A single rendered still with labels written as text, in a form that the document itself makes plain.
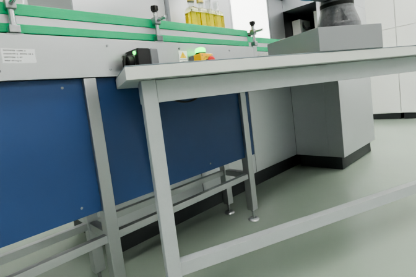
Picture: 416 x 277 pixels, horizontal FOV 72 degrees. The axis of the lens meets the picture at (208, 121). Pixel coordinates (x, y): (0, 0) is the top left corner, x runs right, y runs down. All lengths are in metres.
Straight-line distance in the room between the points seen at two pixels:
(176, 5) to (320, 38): 0.85
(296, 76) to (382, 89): 4.06
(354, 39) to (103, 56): 0.82
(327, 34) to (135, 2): 0.89
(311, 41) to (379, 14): 4.08
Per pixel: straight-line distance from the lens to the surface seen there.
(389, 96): 5.00
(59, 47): 0.96
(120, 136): 1.02
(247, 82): 0.88
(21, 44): 0.94
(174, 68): 0.76
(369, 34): 1.16
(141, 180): 1.08
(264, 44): 1.84
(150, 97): 0.77
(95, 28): 1.04
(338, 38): 1.05
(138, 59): 0.97
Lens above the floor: 0.65
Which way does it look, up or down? 5 degrees down
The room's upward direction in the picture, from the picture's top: 7 degrees counter-clockwise
